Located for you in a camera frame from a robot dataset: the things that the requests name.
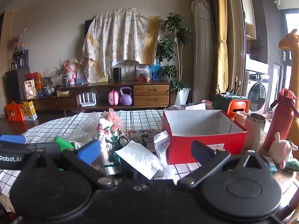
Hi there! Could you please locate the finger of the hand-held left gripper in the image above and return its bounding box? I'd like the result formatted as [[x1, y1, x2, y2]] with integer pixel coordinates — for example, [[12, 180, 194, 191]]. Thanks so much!
[[0, 135, 26, 144], [24, 142, 62, 159]]

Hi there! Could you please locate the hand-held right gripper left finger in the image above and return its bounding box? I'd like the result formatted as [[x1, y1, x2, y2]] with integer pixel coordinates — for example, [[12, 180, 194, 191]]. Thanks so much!
[[21, 140, 115, 189]]

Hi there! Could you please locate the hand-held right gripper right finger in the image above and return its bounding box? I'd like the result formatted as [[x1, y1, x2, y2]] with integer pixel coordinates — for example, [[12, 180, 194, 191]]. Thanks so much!
[[177, 141, 273, 189]]

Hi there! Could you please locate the green soft block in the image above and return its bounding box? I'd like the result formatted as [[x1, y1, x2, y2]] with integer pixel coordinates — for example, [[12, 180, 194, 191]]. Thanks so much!
[[54, 136, 75, 150]]

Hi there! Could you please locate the red cardboard box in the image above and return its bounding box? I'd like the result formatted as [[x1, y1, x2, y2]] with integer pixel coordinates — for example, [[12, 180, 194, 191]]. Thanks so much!
[[162, 110, 248, 165]]

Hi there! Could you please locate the cartoon printed cloth bag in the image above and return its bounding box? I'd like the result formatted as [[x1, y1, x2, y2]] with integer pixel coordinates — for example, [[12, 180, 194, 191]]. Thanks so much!
[[92, 118, 130, 175]]

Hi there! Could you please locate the clear plastic bag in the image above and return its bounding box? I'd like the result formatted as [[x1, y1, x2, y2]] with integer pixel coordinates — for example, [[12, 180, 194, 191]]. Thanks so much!
[[68, 112, 105, 145]]

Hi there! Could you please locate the pink mesh bath pouf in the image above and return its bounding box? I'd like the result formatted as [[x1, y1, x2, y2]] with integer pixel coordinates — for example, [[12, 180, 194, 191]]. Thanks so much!
[[101, 108, 123, 126]]

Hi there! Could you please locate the white embossed pouch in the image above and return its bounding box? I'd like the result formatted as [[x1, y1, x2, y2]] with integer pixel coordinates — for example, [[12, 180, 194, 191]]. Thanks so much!
[[115, 140, 164, 180]]

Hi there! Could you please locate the black white checkered tablecloth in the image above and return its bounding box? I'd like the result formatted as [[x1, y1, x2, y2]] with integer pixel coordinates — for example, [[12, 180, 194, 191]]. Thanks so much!
[[0, 105, 211, 197]]

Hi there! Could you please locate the red gift bag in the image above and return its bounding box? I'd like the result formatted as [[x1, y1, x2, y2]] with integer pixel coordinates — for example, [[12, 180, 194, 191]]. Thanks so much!
[[6, 101, 25, 122]]

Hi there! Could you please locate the yellow gift box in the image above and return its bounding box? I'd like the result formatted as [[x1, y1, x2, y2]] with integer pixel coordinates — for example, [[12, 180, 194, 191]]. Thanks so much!
[[21, 100, 38, 121]]

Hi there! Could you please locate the pink white paper packet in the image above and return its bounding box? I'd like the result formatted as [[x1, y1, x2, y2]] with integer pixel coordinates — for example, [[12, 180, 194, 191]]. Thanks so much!
[[185, 103, 207, 111]]

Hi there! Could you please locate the white router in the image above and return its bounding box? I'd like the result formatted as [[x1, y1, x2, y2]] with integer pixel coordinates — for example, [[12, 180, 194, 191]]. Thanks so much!
[[78, 93, 97, 107]]

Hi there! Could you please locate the white orange snack box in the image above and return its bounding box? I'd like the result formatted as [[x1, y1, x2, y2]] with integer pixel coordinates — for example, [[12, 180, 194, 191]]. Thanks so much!
[[23, 79, 37, 100]]

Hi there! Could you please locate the white lidded cup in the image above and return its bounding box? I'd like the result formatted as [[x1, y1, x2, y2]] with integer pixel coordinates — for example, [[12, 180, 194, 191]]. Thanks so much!
[[234, 111, 248, 127]]

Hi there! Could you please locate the black cabinet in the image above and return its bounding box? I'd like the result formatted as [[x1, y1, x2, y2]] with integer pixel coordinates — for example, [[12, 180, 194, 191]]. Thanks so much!
[[4, 67, 31, 101]]

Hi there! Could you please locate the cartoon printed tissue packet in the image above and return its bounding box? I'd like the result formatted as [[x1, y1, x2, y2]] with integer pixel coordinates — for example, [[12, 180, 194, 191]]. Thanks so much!
[[127, 129, 159, 150]]

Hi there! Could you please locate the white steel tumbler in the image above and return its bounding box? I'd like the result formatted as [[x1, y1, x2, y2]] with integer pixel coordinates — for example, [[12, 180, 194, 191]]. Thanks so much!
[[243, 113, 267, 152]]

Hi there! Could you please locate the orange green desk organizer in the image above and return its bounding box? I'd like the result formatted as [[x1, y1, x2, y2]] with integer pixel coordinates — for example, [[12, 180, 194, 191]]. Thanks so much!
[[213, 94, 250, 122]]

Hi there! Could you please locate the purple kettlebell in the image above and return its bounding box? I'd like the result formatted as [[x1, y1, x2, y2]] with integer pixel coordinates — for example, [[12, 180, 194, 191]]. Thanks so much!
[[119, 86, 133, 106]]

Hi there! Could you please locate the potted plant in vase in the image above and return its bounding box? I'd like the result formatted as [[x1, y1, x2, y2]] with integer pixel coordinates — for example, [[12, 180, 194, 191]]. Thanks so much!
[[54, 58, 69, 87]]

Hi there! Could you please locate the wooden TV cabinet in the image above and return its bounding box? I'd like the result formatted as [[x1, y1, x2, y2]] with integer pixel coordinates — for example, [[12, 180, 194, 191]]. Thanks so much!
[[28, 79, 172, 113]]

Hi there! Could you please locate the teal white box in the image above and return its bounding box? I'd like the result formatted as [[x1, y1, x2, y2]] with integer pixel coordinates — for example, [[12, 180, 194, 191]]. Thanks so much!
[[261, 156, 279, 175]]

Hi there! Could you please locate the pink doll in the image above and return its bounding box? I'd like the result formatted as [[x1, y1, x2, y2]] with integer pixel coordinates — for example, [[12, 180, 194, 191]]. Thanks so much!
[[64, 61, 77, 85]]

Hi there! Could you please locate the blue toy box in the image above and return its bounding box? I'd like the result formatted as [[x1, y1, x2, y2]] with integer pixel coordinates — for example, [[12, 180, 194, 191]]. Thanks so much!
[[75, 61, 88, 84]]

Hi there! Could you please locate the black coffee maker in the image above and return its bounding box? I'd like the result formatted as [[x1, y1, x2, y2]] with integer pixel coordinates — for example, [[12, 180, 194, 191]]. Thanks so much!
[[12, 50, 29, 69]]

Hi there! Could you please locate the white washing machine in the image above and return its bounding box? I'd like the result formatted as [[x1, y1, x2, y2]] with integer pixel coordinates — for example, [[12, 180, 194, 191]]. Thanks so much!
[[243, 70, 270, 115]]

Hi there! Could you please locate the white pink rabbit plush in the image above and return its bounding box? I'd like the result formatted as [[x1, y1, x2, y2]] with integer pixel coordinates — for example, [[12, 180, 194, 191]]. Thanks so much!
[[268, 132, 299, 169]]

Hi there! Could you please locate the black speaker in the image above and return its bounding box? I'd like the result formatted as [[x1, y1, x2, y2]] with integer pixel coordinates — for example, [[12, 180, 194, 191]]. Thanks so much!
[[113, 67, 122, 82]]

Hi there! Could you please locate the red water bottle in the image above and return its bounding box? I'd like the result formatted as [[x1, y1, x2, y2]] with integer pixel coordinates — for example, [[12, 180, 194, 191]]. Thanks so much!
[[263, 88, 299, 150]]

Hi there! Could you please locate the patterned lace table mat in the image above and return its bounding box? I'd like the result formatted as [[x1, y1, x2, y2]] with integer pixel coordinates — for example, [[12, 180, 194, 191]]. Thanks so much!
[[257, 131, 299, 196]]

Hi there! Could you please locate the clear bag of toys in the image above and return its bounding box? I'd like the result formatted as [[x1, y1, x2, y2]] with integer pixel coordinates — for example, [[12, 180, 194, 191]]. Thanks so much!
[[136, 65, 150, 83]]

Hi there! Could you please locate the dried flower arrangement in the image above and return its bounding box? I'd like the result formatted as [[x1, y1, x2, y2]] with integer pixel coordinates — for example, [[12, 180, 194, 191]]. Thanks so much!
[[9, 27, 28, 52]]

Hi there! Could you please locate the dark green toy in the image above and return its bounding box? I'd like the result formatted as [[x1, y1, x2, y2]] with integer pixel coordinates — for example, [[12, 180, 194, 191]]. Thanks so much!
[[284, 160, 299, 171]]

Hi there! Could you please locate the beige standing air conditioner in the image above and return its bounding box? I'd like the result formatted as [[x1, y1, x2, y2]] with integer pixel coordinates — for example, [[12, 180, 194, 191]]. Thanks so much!
[[191, 0, 219, 98]]

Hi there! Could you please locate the floral patterned sheet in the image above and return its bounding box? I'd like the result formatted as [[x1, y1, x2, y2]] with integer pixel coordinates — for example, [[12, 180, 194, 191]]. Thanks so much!
[[82, 7, 165, 84]]

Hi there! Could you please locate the yellow curtain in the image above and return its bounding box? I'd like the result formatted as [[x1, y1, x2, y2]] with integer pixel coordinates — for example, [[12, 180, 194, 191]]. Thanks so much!
[[215, 0, 229, 96]]

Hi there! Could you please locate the black television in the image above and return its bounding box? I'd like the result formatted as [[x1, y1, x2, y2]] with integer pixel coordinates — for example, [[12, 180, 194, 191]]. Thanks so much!
[[84, 20, 94, 59]]

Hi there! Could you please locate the potted tree in white pot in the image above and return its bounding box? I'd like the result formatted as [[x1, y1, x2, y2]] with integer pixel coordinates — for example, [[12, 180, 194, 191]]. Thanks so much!
[[156, 13, 192, 105]]

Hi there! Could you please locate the yellow giraffe toy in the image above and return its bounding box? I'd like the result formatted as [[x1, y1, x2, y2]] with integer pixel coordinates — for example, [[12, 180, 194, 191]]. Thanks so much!
[[278, 29, 299, 122]]

